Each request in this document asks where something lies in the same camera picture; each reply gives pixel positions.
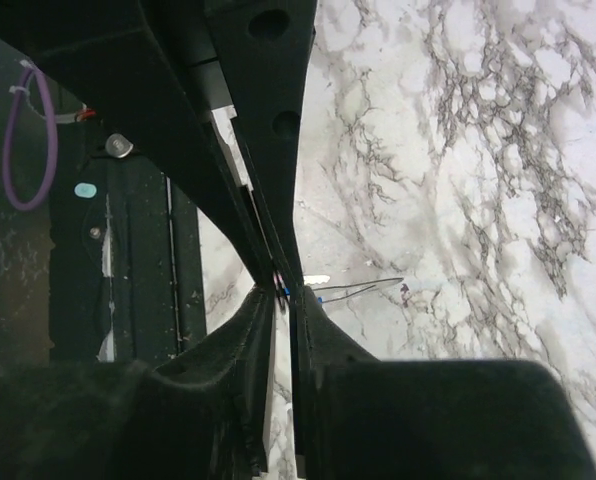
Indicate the blue capped key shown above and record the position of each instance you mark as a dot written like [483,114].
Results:
[315,282]

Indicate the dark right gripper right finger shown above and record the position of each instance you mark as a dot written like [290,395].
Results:
[357,417]

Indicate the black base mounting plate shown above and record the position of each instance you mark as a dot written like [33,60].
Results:
[125,271]

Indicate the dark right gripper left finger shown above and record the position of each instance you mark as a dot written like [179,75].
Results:
[202,415]

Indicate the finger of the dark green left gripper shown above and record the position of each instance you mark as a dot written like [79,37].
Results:
[108,56]
[264,48]

